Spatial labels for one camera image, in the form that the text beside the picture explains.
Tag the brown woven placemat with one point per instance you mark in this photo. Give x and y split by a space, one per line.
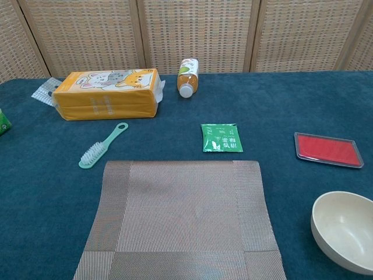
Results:
180 218

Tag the mint green brush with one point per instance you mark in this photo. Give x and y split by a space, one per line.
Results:
90 156

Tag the tea bottle with white cap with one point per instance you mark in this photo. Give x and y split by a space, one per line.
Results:
188 78

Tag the cream round bowl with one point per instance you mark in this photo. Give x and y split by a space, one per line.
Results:
341 233

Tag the green yellow tissue pack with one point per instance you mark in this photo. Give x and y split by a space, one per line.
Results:
3 124

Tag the red ink pad case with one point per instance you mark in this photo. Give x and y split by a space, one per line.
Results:
327 150

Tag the green tea sachet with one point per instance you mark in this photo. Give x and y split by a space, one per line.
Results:
221 138

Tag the woven bamboo folding screen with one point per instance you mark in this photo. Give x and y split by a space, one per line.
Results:
189 35

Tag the blue table cover cloth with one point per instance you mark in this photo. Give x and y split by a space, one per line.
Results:
43 204

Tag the orange cat-print tissue pack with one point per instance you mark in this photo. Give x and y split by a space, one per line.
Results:
107 99

